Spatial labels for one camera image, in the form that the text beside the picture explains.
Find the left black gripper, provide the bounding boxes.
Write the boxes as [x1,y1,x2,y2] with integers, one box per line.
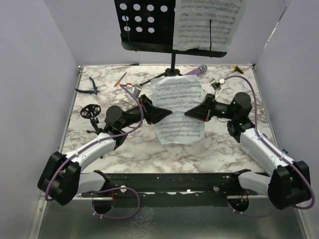
[120,94,172,130]

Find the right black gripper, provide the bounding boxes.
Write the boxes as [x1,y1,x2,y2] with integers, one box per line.
[185,94,236,122]

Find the sheet music page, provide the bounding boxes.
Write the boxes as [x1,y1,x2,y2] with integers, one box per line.
[151,75,205,145]
[172,0,247,52]

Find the black perforated music stand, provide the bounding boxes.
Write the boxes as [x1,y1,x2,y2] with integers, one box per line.
[114,0,227,76]

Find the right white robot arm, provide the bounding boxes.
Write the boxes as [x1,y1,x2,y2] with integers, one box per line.
[185,92,313,210]

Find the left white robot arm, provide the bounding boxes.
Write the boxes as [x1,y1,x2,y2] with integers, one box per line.
[37,95,172,206]

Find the purple glitter microphone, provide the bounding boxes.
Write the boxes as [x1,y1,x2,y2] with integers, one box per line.
[185,64,207,75]

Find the orange grey pen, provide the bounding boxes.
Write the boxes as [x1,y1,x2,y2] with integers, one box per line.
[114,72,127,87]

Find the small black microphone tripod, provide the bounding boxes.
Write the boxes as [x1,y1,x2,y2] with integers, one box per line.
[80,104,102,135]

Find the clear plastic bag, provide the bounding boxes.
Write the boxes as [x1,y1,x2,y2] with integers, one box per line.
[240,133,288,175]

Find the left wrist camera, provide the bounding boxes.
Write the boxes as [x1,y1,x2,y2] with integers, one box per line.
[126,83,142,98]

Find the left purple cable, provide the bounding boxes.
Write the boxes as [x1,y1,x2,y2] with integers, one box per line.
[44,83,144,220]

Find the yellow handled screwdriver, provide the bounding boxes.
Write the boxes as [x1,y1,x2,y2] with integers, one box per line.
[232,65,244,74]

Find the blue handled pliers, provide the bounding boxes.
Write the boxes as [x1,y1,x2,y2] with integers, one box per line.
[75,76,100,96]

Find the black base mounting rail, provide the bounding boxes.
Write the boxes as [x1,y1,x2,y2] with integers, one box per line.
[81,173,245,208]

